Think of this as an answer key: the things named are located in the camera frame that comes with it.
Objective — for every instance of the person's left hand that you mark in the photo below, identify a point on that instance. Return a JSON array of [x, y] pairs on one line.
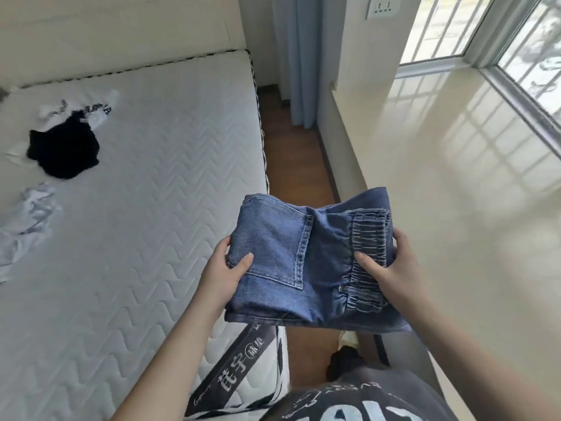
[[218, 276]]

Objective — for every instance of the person's right hand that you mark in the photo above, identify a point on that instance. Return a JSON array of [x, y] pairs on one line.
[[396, 276]]

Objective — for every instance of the person's left thumb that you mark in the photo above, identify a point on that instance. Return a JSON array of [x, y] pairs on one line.
[[242, 265]]

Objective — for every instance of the person's right thumb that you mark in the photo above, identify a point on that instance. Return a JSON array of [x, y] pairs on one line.
[[370, 265]]

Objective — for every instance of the blue denim jeans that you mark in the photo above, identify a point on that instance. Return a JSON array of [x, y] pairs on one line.
[[313, 263]]

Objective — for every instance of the person's left forearm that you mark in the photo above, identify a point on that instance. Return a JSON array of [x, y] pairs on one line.
[[168, 357]]

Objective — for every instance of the person's right forearm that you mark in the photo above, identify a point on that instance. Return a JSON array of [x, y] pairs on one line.
[[475, 361]]

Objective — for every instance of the person's black shoe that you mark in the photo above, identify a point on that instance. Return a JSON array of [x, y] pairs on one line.
[[345, 364]]

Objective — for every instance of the white quilted mattress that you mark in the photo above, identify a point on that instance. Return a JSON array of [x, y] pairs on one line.
[[144, 223]]

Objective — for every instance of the cream glossy window sill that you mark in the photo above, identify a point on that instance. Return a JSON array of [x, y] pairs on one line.
[[460, 206]]

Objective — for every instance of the person's grey printed shirt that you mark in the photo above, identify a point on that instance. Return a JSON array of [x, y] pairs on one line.
[[355, 396]]

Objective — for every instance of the light blue curtain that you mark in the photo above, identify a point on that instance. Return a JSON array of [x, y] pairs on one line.
[[298, 56]]

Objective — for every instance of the white grey crumpled garment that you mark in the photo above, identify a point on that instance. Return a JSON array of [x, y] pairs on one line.
[[27, 219]]

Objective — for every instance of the white black patterned garment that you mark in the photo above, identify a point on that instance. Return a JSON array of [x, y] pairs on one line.
[[79, 110]]

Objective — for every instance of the window with metal bars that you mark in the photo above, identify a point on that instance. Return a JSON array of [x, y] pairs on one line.
[[486, 43]]

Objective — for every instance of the cream bed headboard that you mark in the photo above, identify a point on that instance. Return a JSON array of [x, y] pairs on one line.
[[118, 32]]

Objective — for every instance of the white wall socket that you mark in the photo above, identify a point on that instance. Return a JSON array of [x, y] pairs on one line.
[[384, 6]]

